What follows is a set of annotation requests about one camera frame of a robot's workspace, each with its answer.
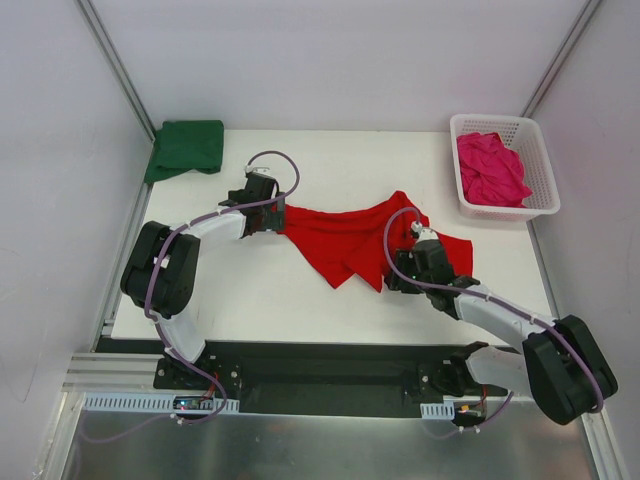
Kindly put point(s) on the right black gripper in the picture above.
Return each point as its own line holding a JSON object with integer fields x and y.
{"x": 400, "y": 279}

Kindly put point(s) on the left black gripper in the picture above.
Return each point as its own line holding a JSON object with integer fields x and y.
{"x": 275, "y": 218}

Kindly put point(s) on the red t shirt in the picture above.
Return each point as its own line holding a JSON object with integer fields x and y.
{"x": 339, "y": 245}

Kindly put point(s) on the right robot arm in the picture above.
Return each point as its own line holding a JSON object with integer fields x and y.
{"x": 525, "y": 330}

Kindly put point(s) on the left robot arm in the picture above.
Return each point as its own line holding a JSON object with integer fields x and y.
{"x": 161, "y": 271}

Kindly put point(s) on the folded green t shirt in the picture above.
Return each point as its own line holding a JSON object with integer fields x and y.
{"x": 182, "y": 146}

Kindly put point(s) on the pink t shirt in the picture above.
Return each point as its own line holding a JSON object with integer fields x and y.
{"x": 491, "y": 174}

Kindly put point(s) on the white plastic basket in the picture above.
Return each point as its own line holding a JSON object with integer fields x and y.
{"x": 524, "y": 136}

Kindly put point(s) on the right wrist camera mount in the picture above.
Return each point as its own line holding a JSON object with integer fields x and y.
{"x": 422, "y": 233}

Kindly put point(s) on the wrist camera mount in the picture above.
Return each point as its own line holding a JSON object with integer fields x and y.
{"x": 422, "y": 233}
{"x": 257, "y": 172}

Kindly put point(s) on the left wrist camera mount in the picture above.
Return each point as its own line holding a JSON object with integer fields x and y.
{"x": 257, "y": 172}

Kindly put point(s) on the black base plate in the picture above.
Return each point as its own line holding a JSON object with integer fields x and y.
{"x": 362, "y": 380}

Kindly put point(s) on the right white cable duct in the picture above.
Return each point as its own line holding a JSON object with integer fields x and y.
{"x": 444, "y": 411}

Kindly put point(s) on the white cable duct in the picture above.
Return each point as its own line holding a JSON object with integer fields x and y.
{"x": 158, "y": 403}
{"x": 444, "y": 411}

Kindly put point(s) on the aluminium frame rail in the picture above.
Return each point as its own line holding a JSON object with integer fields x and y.
{"x": 110, "y": 372}

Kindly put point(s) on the left white cable duct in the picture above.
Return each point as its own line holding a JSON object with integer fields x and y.
{"x": 158, "y": 403}

